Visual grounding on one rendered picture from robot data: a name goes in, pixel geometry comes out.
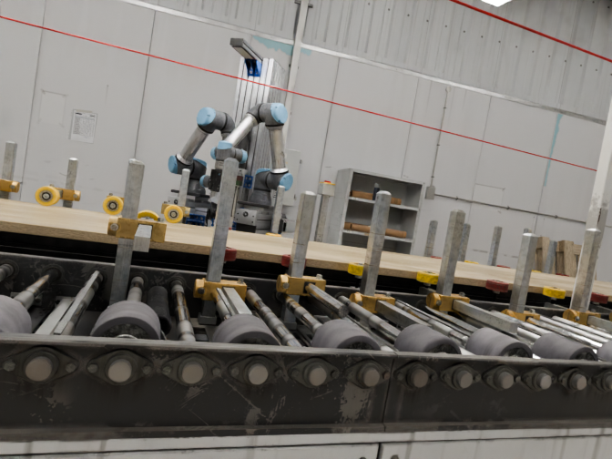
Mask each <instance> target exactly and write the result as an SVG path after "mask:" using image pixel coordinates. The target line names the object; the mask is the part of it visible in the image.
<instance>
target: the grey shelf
mask: <svg viewBox="0 0 612 459"><path fill-rule="evenodd" d="M425 183H426V182H422V181H416V180H411V179H407V178H398V177H393V176H388V175H383V174H379V173H374V172H370V171H364V170H359V169H355V168H346V169H339V170H338V175H337V180H336V186H335V191H334V197H333V203H332V208H331V218H330V224H329V229H328V235H327V240H326V243H329V244H335V245H342V246H349V247H355V248H362V249H367V245H368V239H369V234H370V233H366V232H360V231H354V230H350V229H344V228H343V227H344V221H346V222H351V223H357V224H362V225H368V226H371V224H372V214H373V208H374V203H375V200H370V199H360V198H355V197H350V196H349V195H350V191H352V190H357V191H361V192H367V193H372V194H373V190H374V186H375V184H380V191H387V192H389V193H390V194H391V195H392V197H393V198H398V199H402V203H401V204H402V205H396V204H391V205H390V209H389V215H388V220H387V225H386V229H391V230H401V231H406V238H405V239H401V238H395V237H389V236H384V242H383V246H382V251H388V252H395V253H402V254H408V255H413V249H414V244H415V239H416V234H417V229H418V224H419V218H420V213H421V208H422V203H423V194H424V189H425ZM404 185H405V186H404ZM403 189H404V190H403ZM348 191H349V192H348ZM347 195H348V196H347ZM400 210H401V211H400ZM399 215H400V216H399ZM398 220H399V221H398ZM397 225H398V227H397ZM394 241H395V242H394ZM393 245H394V246H393Z"/></svg>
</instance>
